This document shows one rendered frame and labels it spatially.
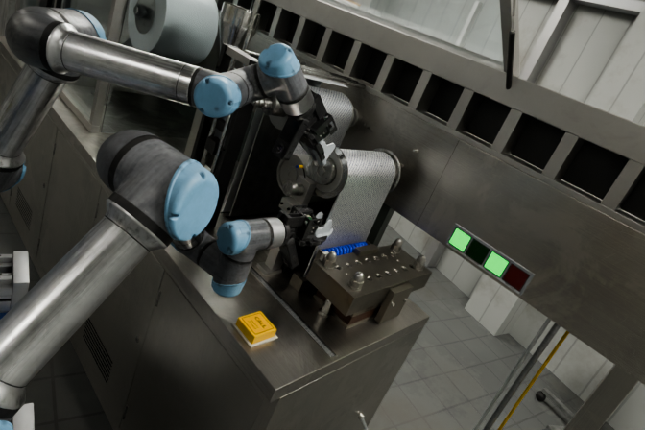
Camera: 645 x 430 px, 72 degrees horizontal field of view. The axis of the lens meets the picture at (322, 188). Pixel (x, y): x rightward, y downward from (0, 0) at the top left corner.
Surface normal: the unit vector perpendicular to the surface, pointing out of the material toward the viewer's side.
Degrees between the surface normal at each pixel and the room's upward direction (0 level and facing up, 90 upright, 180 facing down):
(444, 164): 90
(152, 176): 46
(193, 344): 90
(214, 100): 90
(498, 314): 90
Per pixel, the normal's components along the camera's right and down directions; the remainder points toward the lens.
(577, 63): -0.80, -0.08
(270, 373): 0.36, -0.87
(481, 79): -0.67, 0.02
